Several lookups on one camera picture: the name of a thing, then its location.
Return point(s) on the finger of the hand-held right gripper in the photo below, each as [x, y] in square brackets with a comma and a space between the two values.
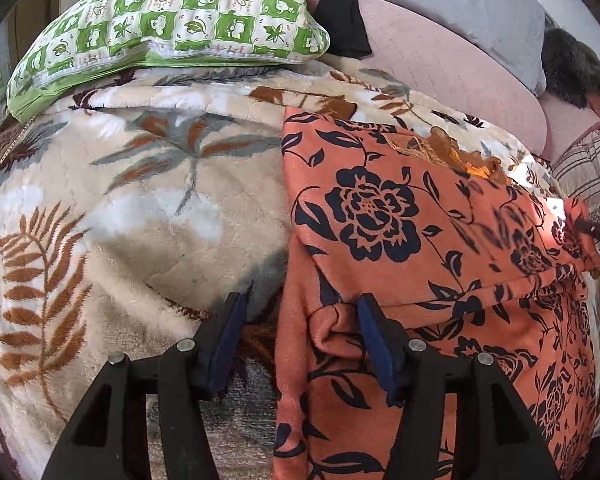
[597, 230]

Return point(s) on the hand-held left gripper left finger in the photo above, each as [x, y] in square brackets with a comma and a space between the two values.
[226, 342]

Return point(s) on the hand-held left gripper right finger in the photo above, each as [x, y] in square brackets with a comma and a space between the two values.
[376, 342]

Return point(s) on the orange floral garment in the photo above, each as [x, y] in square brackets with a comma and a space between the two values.
[405, 240]

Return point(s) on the striped beige bedding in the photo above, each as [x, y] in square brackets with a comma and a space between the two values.
[590, 180]

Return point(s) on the dark furry cushion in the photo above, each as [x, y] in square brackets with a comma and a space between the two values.
[575, 67]

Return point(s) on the beige leaf-print blanket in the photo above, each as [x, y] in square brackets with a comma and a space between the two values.
[130, 200]

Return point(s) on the pink quilted bedspread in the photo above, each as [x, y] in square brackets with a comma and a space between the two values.
[455, 65]

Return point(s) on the grey pillow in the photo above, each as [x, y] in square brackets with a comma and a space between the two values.
[475, 5]

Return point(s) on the black cloth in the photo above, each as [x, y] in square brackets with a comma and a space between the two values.
[337, 15]

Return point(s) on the green checkered pillow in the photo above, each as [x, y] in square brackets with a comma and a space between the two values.
[170, 15]

